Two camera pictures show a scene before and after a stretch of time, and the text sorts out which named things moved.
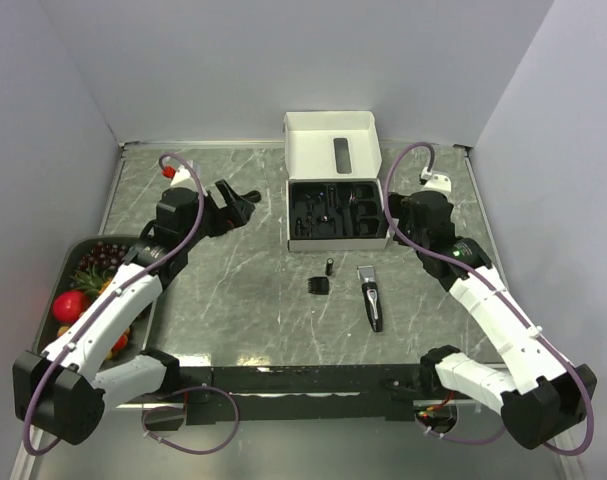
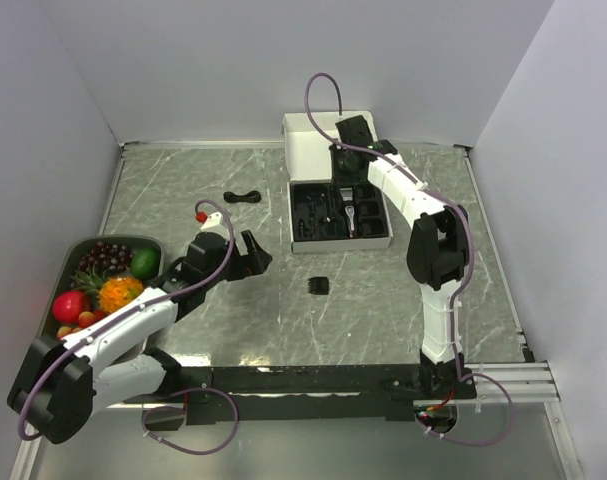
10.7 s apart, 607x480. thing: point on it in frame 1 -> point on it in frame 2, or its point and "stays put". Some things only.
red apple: x=69 y=305 stays put
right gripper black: x=398 y=208 -> x=337 y=178
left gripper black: x=235 y=214 -> x=248 y=264
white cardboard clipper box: x=333 y=146 stays put
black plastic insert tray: x=336 y=210 stays put
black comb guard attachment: x=318 y=285 stays put
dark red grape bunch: x=104 y=256 stays put
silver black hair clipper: x=370 y=290 -> x=347 y=194
